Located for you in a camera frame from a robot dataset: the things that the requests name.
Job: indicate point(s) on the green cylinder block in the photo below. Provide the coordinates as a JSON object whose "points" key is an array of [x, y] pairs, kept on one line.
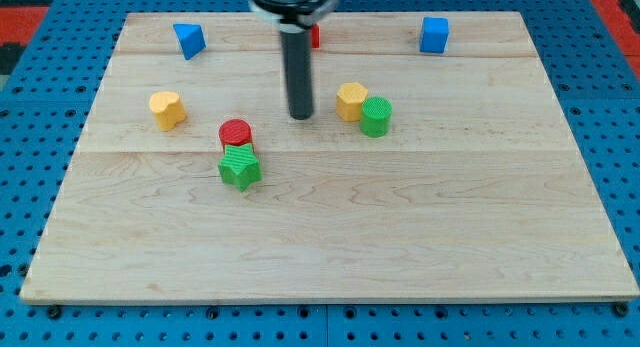
{"points": [[375, 116]]}

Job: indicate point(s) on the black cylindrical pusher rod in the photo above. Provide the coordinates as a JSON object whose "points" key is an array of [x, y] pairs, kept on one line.
{"points": [[296, 57]]}

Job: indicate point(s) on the green star block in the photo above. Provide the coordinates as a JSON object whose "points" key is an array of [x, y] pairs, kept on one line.
{"points": [[239, 166]]}

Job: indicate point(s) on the yellow hexagon block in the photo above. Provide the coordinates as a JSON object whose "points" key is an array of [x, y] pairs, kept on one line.
{"points": [[349, 99]]}

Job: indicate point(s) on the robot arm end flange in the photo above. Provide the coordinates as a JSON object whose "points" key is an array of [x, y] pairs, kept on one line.
{"points": [[293, 14]]}

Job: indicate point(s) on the yellow heart block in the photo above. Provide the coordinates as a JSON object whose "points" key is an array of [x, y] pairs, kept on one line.
{"points": [[168, 109]]}

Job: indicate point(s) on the wooden board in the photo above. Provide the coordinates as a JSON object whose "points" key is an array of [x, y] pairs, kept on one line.
{"points": [[477, 193]]}

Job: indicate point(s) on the blue triangle block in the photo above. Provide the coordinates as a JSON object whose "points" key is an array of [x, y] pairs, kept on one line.
{"points": [[191, 39]]}

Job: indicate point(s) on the red cylinder block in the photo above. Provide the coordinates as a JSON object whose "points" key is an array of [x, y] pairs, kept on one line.
{"points": [[235, 132]]}

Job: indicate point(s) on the red block behind rod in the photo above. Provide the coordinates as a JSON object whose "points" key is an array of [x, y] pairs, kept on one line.
{"points": [[315, 36]]}

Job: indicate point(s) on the blue cube block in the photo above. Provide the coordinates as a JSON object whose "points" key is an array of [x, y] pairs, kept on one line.
{"points": [[434, 35]]}

